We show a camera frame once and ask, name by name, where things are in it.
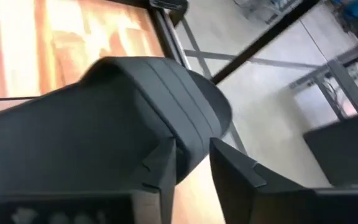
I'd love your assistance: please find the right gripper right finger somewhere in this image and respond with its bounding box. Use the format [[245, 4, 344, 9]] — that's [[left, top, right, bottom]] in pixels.
[[209, 137, 317, 224]]

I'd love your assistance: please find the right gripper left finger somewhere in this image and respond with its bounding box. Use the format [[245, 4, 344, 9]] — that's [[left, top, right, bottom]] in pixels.
[[131, 138, 178, 224]]

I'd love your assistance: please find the black rubber slide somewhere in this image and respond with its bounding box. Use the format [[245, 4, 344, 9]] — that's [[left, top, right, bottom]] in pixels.
[[0, 55, 233, 203]]

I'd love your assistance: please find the black computer with blue light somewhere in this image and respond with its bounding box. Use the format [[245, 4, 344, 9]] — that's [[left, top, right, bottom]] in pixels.
[[303, 114, 358, 187]]

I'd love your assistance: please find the grey metal table frame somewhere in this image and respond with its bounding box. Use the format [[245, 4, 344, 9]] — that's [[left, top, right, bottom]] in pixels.
[[287, 46, 358, 131]]

